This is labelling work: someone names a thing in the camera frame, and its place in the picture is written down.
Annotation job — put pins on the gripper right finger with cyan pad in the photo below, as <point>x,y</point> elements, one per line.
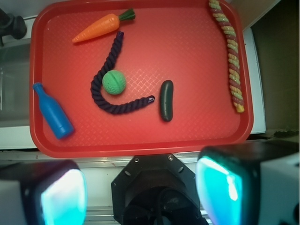
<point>252,183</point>

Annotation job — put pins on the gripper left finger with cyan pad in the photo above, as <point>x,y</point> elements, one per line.
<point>43,193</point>

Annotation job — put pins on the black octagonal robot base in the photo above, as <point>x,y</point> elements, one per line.
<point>156,190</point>

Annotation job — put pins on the orange toy carrot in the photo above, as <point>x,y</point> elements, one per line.
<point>103,26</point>

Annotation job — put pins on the blue toy bottle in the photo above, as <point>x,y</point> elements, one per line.
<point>53,113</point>

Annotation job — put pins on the green textured ball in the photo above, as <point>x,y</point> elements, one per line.
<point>114,82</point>

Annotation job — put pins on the red plastic tray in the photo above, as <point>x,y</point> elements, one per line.
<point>177,40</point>

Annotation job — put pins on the dark green toy cucumber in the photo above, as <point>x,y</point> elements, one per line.
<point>166,100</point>

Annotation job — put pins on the black knob fixture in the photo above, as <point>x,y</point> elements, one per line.
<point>11,25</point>

